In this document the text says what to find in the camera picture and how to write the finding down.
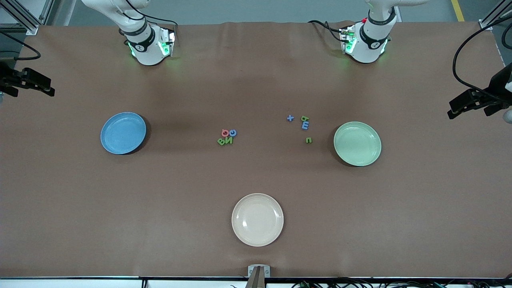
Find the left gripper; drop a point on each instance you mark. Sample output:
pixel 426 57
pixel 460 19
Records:
pixel 498 86

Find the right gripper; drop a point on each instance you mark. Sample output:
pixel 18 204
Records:
pixel 8 76

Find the green foam lowercase b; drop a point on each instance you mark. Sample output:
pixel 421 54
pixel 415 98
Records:
pixel 304 119

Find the pink foam letter Q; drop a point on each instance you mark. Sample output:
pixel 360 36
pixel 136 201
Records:
pixel 222 133

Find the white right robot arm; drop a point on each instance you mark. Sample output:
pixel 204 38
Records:
pixel 146 44

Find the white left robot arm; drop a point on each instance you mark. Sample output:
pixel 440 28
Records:
pixel 370 40

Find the blue plate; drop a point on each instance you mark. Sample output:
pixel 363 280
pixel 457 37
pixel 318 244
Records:
pixel 120 136

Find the green plate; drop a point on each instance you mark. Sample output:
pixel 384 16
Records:
pixel 357 144

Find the beige plate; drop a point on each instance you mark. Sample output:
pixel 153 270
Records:
pixel 257 220

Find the brown table cover sheet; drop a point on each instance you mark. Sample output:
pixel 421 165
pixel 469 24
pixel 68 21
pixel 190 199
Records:
pixel 256 80

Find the aluminium frame post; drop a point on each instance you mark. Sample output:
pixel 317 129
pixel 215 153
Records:
pixel 28 24
pixel 486 22

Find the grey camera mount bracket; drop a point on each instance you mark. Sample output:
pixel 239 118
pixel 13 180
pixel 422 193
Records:
pixel 258 276

